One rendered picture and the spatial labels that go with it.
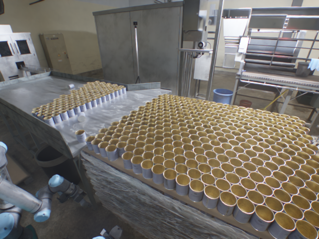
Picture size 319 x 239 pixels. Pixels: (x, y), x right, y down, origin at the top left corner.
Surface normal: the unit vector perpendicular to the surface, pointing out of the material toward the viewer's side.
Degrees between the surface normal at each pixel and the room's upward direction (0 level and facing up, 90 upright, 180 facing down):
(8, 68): 90
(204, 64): 90
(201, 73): 90
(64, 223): 0
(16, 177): 0
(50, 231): 0
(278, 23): 90
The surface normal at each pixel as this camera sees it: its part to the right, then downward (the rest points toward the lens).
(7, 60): 0.86, 0.26
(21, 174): 0.00, -0.87
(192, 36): -0.51, 0.43
